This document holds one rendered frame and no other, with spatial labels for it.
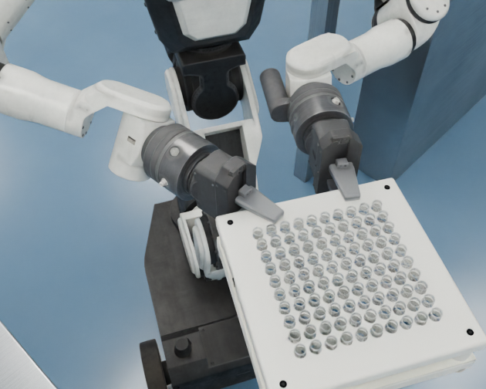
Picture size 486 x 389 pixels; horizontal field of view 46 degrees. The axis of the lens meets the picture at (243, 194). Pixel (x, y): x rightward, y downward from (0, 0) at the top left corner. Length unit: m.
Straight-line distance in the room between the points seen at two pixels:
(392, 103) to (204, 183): 1.34
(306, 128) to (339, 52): 0.14
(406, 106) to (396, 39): 0.98
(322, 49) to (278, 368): 0.50
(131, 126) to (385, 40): 0.44
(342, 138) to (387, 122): 1.32
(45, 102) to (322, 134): 0.38
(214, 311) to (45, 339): 0.56
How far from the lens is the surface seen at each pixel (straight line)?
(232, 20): 1.07
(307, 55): 0.90
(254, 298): 0.65
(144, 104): 0.81
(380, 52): 0.99
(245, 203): 0.72
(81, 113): 0.83
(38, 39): 3.06
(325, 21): 1.74
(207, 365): 1.59
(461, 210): 2.26
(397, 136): 2.07
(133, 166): 0.84
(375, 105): 2.05
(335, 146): 0.75
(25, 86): 0.85
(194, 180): 0.75
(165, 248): 1.82
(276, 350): 0.63
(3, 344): 0.90
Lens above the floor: 1.65
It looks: 50 degrees down
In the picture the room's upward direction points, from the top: straight up
